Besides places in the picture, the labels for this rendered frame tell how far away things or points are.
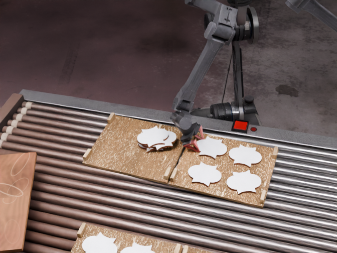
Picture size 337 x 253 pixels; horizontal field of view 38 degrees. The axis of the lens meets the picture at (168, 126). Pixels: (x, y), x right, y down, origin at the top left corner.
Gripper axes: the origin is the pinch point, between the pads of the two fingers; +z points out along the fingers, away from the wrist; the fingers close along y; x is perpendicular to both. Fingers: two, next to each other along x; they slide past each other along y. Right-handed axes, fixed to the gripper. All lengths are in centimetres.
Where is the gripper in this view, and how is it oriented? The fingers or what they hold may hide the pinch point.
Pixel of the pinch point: (200, 144)
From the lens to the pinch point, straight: 226.6
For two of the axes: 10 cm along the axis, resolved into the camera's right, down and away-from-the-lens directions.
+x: -7.3, 2.8, 6.3
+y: 3.3, -6.5, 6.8
